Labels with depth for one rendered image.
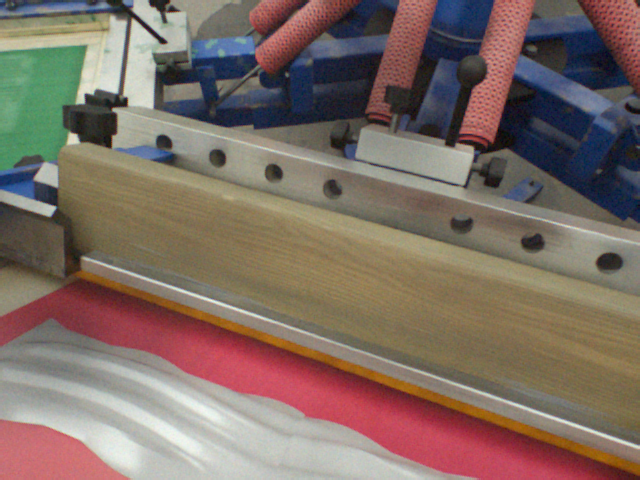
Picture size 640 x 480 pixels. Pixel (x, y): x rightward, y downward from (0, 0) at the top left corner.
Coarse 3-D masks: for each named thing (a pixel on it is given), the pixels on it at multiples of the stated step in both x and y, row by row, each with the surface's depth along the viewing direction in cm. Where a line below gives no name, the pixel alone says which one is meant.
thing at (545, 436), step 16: (80, 272) 34; (112, 288) 34; (128, 288) 33; (160, 304) 33; (176, 304) 32; (208, 320) 32; (224, 320) 32; (256, 336) 31; (272, 336) 31; (304, 352) 31; (320, 352) 30; (352, 368) 30; (400, 384) 29; (432, 400) 29; (448, 400) 29; (480, 416) 28; (496, 416) 28; (528, 432) 28; (544, 432) 27; (576, 448) 27; (592, 448) 27; (608, 464) 27; (624, 464) 27
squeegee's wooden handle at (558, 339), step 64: (64, 192) 31; (128, 192) 30; (192, 192) 28; (256, 192) 29; (128, 256) 31; (192, 256) 30; (256, 256) 28; (320, 256) 27; (384, 256) 26; (448, 256) 25; (320, 320) 28; (384, 320) 27; (448, 320) 26; (512, 320) 25; (576, 320) 24; (512, 384) 26; (576, 384) 25
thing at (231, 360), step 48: (96, 288) 35; (0, 336) 28; (96, 336) 30; (144, 336) 31; (192, 336) 32; (240, 336) 33; (240, 384) 28; (288, 384) 29; (0, 432) 22; (48, 432) 23
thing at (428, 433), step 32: (320, 384) 30; (352, 384) 30; (384, 384) 31; (320, 416) 27; (352, 416) 28; (384, 416) 28; (416, 416) 29; (448, 416) 29; (416, 448) 26; (448, 448) 27; (480, 448) 27; (512, 448) 28; (544, 448) 28
